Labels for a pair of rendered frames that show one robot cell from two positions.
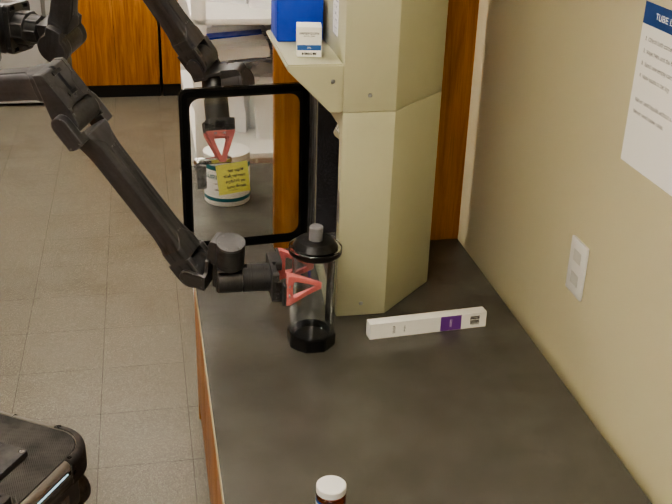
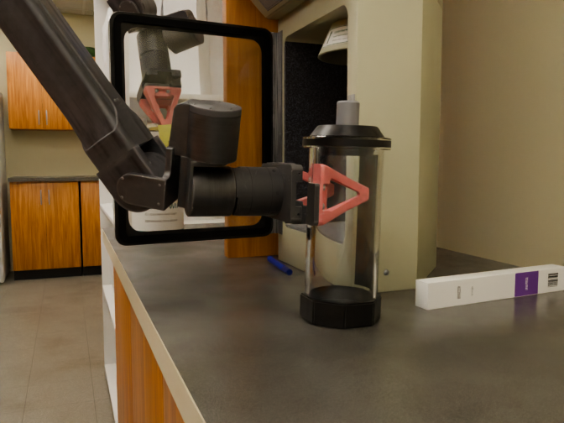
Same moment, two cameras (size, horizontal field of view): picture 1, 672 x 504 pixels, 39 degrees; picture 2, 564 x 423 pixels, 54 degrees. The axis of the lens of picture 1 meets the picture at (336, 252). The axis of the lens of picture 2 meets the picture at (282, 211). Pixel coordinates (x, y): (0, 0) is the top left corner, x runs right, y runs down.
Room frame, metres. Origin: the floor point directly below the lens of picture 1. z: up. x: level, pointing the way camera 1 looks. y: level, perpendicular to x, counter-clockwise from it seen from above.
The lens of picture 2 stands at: (1.08, 0.23, 1.14)
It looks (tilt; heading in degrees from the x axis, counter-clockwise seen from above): 5 degrees down; 351
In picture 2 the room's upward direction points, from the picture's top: straight up
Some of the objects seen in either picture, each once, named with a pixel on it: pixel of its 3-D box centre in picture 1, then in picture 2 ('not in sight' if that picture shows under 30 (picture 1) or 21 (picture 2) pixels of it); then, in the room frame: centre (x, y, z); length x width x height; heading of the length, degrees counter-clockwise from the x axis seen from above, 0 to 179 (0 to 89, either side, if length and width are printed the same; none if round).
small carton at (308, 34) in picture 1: (308, 39); not in sight; (1.94, 0.07, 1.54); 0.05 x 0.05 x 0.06; 4
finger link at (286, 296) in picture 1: (297, 282); (327, 193); (1.71, 0.08, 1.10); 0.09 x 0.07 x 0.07; 102
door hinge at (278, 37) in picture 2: (311, 163); (276, 134); (2.17, 0.07, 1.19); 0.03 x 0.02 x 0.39; 12
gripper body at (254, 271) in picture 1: (260, 277); (259, 191); (1.73, 0.15, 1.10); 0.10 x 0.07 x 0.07; 12
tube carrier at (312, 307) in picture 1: (313, 292); (343, 223); (1.75, 0.04, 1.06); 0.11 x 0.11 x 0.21
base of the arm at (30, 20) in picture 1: (29, 28); not in sight; (2.36, 0.77, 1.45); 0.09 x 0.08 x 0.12; 160
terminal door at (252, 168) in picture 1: (245, 168); (197, 132); (2.12, 0.22, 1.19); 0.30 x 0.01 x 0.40; 108
